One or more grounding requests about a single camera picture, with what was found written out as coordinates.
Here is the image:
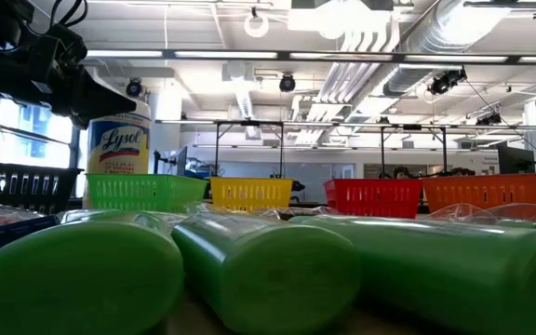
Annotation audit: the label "red plastic basket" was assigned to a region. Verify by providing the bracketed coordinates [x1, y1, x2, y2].
[323, 178, 424, 220]

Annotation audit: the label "clear toiletry item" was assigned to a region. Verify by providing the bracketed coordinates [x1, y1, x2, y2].
[183, 201, 343, 221]
[428, 202, 536, 225]

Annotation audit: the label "overhead light bar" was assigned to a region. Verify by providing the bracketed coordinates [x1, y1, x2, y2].
[86, 48, 536, 65]

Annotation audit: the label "black computer monitor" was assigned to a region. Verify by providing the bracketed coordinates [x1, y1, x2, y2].
[496, 143, 536, 176]

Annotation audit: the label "small monitor on arm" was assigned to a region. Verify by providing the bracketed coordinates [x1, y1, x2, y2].
[154, 146, 189, 177]

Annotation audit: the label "green travel size bottle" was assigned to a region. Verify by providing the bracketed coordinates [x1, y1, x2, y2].
[289, 214, 536, 335]
[495, 218, 536, 230]
[170, 212, 362, 335]
[0, 211, 186, 335]

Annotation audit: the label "black frame stand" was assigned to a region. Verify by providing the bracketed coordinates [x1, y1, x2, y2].
[378, 123, 449, 180]
[213, 119, 285, 180]

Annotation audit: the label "small black rig device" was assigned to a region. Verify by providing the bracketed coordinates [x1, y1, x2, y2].
[476, 113, 503, 127]

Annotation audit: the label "green plastic basket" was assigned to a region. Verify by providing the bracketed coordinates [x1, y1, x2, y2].
[85, 173, 210, 215]

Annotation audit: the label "orange plastic basket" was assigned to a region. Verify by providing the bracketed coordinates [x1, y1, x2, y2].
[421, 173, 536, 214]

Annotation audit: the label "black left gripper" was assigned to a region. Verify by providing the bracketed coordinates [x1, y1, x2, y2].
[0, 46, 138, 131]

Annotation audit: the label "black rig camera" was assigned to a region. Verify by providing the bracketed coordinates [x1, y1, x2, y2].
[427, 66, 468, 97]

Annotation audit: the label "black plastic basket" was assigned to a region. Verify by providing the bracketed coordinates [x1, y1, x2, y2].
[0, 160, 85, 215]

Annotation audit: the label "white ceiling conduits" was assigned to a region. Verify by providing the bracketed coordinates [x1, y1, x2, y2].
[293, 18, 404, 146]

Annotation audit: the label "white ceiling ring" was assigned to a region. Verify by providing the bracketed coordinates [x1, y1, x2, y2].
[243, 12, 270, 39]

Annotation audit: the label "Lysol wipes canister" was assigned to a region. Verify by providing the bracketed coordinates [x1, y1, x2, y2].
[83, 97, 153, 210]

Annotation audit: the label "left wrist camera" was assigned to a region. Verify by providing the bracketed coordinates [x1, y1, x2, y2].
[29, 22, 88, 71]

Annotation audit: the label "white item in clear wrap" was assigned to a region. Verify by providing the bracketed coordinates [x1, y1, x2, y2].
[58, 208, 188, 225]

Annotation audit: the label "yellow plastic basket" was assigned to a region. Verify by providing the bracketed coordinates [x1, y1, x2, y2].
[208, 176, 295, 214]

